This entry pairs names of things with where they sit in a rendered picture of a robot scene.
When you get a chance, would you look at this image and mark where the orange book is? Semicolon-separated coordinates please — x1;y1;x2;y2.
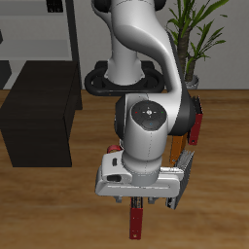
168;133;189;166

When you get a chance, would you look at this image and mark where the black and white book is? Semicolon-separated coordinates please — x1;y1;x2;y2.
165;149;196;210

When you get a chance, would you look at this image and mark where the dark brown desk caddy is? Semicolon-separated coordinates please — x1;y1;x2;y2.
0;59;79;168

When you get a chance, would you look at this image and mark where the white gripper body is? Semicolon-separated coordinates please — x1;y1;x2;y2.
94;166;186;198

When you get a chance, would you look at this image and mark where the red book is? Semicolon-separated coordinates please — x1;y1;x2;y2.
128;196;144;241
187;95;204;146

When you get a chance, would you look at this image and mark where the green pot plant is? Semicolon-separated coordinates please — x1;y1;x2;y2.
164;0;230;90

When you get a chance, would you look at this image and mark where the red mug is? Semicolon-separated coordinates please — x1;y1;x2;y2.
106;144;124;156

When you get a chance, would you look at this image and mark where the small black shelf object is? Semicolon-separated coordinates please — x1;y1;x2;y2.
46;0;64;14

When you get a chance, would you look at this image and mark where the flat black base plate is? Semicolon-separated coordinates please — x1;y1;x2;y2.
84;60;165;97

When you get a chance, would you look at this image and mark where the dark upright frame post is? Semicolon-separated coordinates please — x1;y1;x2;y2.
65;0;84;111

